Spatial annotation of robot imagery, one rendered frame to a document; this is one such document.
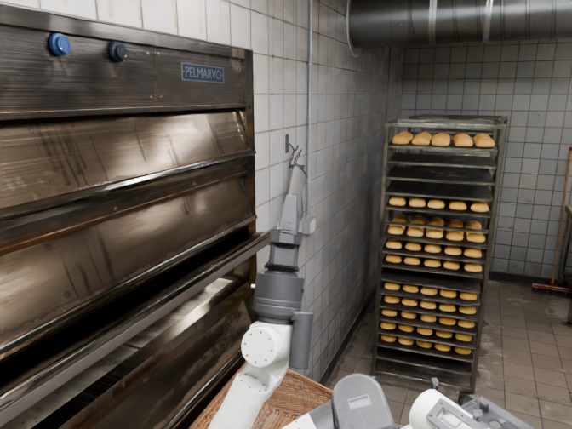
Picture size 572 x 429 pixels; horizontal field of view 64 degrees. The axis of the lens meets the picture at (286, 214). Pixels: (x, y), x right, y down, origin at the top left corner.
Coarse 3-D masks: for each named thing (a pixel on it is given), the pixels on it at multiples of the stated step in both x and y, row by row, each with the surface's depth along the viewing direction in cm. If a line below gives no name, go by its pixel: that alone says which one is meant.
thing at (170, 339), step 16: (224, 288) 184; (240, 288) 185; (208, 304) 170; (224, 304) 174; (192, 320) 158; (208, 320) 164; (160, 336) 147; (176, 336) 147; (144, 352) 138; (160, 352) 140; (128, 368) 130; (144, 368) 134; (96, 384) 123; (112, 384) 123; (128, 384) 128; (80, 400) 116; (96, 400) 117; (48, 416) 111; (64, 416) 111; (80, 416) 113
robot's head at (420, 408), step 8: (424, 392) 68; (432, 392) 68; (416, 400) 67; (424, 400) 66; (432, 400) 66; (448, 400) 66; (416, 408) 66; (424, 408) 66; (416, 416) 66; (424, 416) 65; (440, 416) 64; (448, 416) 63; (416, 424) 66; (424, 424) 65; (432, 424) 64; (448, 424) 63; (456, 424) 62; (464, 424) 62
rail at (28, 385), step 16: (256, 240) 162; (208, 272) 134; (176, 288) 122; (160, 304) 114; (128, 320) 104; (96, 336) 97; (112, 336) 100; (80, 352) 92; (48, 368) 86; (64, 368) 88; (32, 384) 82; (0, 400) 77; (16, 400) 80
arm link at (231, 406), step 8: (232, 392) 79; (224, 400) 80; (232, 400) 78; (240, 400) 78; (224, 408) 79; (232, 408) 78; (240, 408) 78; (248, 408) 78; (256, 408) 79; (216, 416) 80; (224, 416) 78; (232, 416) 78; (240, 416) 78; (248, 416) 78; (256, 416) 80; (216, 424) 79; (224, 424) 78; (232, 424) 78; (240, 424) 78; (248, 424) 79
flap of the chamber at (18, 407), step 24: (240, 240) 174; (264, 240) 167; (192, 264) 151; (144, 288) 133; (168, 288) 130; (192, 288) 127; (96, 312) 119; (120, 312) 116; (168, 312) 117; (72, 336) 105; (120, 336) 102; (24, 360) 96; (48, 360) 94; (96, 360) 96; (0, 384) 87; (48, 384) 85; (24, 408) 81
